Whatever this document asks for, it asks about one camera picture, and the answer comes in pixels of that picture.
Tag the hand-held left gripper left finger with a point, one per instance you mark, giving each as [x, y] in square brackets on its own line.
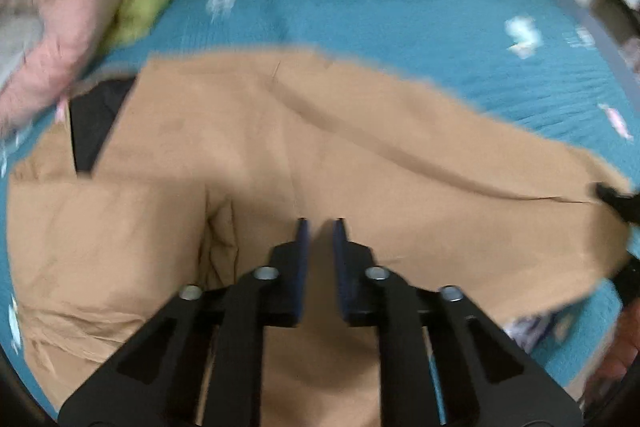
[301, 257]

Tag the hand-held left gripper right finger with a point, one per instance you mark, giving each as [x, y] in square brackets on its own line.
[341, 257]

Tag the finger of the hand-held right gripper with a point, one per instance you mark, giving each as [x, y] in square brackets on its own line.
[617, 202]

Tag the tan garment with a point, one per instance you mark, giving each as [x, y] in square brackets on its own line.
[350, 147]

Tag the person's right hand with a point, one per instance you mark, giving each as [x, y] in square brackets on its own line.
[617, 357]

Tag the teal printed quilted blanket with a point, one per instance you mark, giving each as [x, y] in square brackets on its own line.
[400, 17]

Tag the pink padded jacket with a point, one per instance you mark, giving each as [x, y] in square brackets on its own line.
[75, 7]

